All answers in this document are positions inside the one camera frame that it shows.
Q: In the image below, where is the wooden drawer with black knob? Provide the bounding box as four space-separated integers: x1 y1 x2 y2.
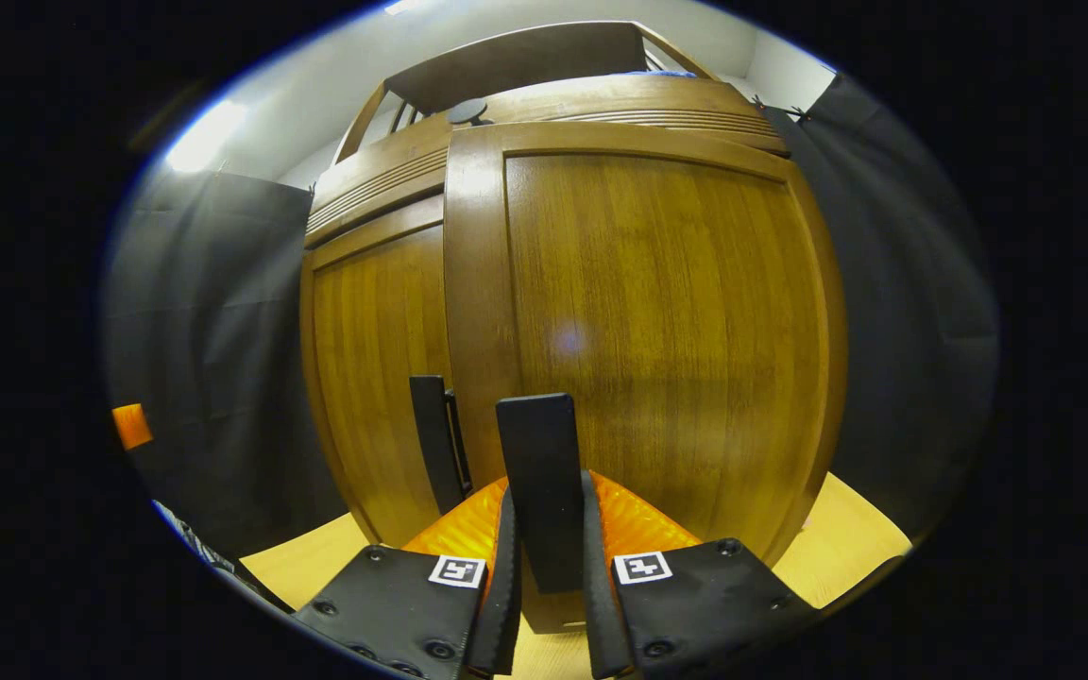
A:
303 74 791 248

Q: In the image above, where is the wooden double-door shoe cabinet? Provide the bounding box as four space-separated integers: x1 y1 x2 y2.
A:
298 21 849 634

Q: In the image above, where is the small ceiling light panel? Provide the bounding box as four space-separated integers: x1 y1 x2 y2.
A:
164 99 247 176

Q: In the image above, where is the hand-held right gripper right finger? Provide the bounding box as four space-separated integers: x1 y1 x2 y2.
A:
582 469 824 680

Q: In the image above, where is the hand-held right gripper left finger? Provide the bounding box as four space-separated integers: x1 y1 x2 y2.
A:
294 477 524 680

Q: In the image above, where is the wooden cabinet door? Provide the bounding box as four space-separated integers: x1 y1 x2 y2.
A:
298 194 471 549
443 121 849 634

